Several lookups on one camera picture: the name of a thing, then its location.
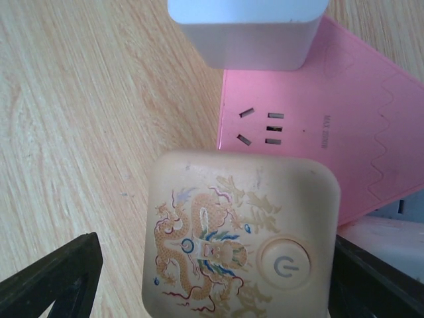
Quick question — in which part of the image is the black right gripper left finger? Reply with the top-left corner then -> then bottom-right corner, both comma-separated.
1,232 -> 103,317

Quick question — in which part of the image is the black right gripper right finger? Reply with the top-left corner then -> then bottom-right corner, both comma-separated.
329,235 -> 423,317

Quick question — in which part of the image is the white cube plug red pattern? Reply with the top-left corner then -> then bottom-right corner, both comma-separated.
338,216 -> 424,283

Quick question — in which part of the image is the beige dragon cube plug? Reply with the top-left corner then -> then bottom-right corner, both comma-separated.
142,150 -> 341,317

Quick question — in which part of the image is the pink triangular power strip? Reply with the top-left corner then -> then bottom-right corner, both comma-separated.
217,17 -> 423,224

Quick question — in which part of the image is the white 66W USB charger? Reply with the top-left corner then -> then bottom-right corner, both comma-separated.
167,0 -> 329,71

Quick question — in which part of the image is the light blue power strip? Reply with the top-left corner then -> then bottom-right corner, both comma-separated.
368,190 -> 424,223

